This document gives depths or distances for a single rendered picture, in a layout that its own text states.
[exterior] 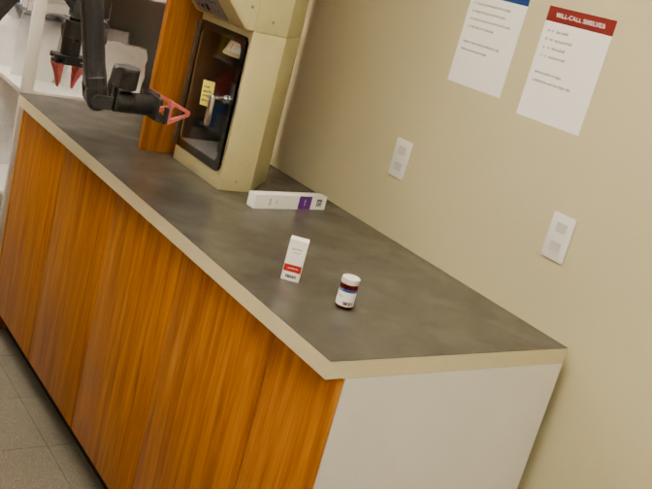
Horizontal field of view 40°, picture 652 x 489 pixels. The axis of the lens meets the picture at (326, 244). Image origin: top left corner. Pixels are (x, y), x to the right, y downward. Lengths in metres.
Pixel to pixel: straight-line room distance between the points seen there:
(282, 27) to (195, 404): 1.10
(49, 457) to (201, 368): 0.94
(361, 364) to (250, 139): 1.09
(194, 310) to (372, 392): 0.58
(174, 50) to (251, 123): 0.40
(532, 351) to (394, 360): 0.41
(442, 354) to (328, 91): 1.33
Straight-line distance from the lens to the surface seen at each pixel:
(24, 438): 3.06
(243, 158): 2.66
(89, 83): 2.44
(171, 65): 2.90
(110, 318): 2.64
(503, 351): 2.01
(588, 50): 2.25
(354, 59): 2.89
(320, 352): 1.71
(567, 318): 2.22
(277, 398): 1.89
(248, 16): 2.56
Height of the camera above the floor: 1.61
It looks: 16 degrees down
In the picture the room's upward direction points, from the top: 15 degrees clockwise
